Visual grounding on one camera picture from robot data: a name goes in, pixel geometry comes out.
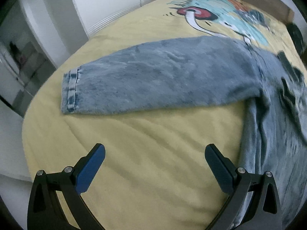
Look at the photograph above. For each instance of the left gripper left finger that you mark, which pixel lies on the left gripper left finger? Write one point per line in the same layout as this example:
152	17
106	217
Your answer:
45	210

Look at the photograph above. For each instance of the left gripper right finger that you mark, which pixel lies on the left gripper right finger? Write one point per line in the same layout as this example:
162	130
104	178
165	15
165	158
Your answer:
253	201

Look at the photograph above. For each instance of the blue denim jacket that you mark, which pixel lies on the blue denim jacket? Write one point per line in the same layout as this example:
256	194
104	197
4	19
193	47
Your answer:
208	71

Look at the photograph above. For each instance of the yellow printed bed cover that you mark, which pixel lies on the yellow printed bed cover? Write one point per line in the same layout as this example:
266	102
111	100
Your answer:
154	175

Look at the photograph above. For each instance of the black backpack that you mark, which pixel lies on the black backpack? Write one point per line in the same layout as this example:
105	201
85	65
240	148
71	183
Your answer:
296	37

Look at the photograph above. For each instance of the white wardrobe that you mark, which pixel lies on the white wardrobe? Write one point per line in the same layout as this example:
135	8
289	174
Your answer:
61	27

